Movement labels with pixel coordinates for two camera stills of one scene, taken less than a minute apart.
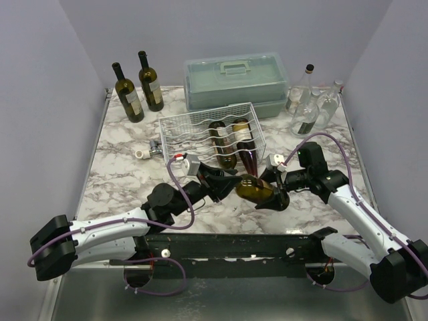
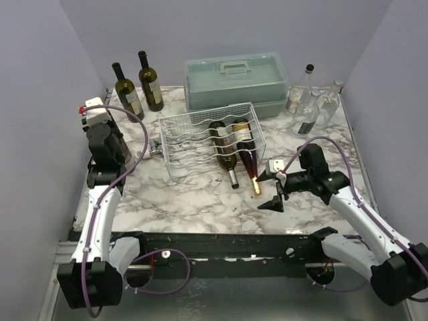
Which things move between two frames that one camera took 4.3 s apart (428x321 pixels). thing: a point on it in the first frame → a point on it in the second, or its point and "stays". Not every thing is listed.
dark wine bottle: [150, 83] stays
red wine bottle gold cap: [246, 144] stays
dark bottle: [262, 194] → [125, 150]
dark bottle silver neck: [223, 145] stays
